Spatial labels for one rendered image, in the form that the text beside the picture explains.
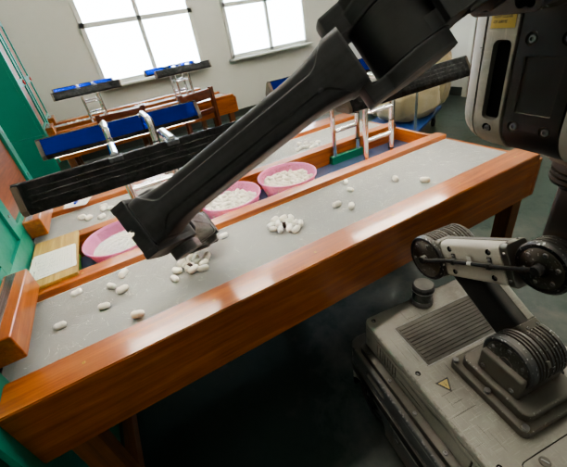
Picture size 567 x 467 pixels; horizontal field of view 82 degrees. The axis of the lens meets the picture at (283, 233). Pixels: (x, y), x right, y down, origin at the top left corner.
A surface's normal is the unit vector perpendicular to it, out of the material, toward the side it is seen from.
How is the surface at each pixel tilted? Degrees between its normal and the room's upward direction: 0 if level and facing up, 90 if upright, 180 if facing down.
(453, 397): 0
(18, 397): 0
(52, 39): 90
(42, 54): 90
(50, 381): 0
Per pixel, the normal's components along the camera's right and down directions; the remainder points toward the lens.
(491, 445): -0.16, -0.83
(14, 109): 0.52, 0.40
